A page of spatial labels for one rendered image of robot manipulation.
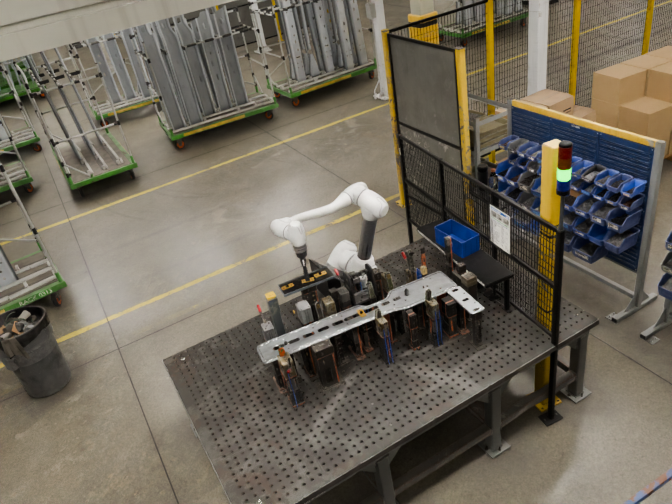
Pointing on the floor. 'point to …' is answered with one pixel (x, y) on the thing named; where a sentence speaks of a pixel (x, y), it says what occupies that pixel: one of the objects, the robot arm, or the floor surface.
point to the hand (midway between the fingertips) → (306, 275)
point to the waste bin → (32, 351)
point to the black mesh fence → (492, 243)
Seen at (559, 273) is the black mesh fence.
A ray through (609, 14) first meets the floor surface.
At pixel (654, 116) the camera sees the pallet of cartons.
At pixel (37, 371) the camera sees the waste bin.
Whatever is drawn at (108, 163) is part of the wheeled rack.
